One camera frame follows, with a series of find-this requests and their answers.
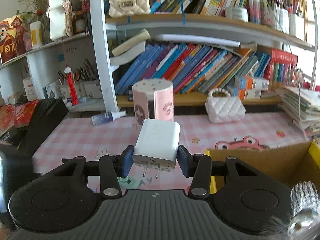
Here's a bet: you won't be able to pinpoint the white charger plug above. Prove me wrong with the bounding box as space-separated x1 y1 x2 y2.
132 119 181 179

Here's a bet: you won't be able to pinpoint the mint green utility knife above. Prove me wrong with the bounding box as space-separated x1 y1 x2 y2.
118 177 140 189

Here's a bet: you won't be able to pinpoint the pink checkered tablecloth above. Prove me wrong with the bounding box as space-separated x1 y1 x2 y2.
31 112 311 193

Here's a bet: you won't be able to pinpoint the blue spray bottle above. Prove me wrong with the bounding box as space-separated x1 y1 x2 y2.
91 111 126 126

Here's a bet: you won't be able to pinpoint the white quilted pearl handbag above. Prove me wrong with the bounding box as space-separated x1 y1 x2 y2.
205 88 246 124

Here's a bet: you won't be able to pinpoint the red tassel ornament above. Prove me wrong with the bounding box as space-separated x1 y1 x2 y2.
64 66 79 106

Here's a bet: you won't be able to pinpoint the pink cylindrical humidifier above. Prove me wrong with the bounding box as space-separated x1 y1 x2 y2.
132 79 174 131

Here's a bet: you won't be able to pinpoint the white pen holder box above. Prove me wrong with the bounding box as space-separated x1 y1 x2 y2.
83 80 103 99

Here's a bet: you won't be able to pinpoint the black keyboard case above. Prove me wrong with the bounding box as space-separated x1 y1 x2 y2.
18 99 69 156

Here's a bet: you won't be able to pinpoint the yellow cardboard box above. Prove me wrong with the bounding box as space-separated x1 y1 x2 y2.
205 141 319 190

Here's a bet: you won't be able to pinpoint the orange white medicine box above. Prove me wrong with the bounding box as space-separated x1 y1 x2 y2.
234 76 269 91

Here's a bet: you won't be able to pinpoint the row of colourful books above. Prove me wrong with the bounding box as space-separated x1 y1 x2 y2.
114 39 298 95

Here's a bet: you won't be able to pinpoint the red patterned gift bag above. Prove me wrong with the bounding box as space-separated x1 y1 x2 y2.
0 100 40 136

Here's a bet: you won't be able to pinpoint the stack of magazines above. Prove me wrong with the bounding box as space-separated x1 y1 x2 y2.
275 87 319 143

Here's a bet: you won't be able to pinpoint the white yellow cup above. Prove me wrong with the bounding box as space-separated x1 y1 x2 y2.
30 21 43 49

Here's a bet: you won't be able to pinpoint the fortune god figure box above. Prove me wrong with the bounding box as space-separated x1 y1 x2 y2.
0 14 27 64

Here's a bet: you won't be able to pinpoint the cream quilted handbag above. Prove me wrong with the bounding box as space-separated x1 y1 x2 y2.
108 0 151 18

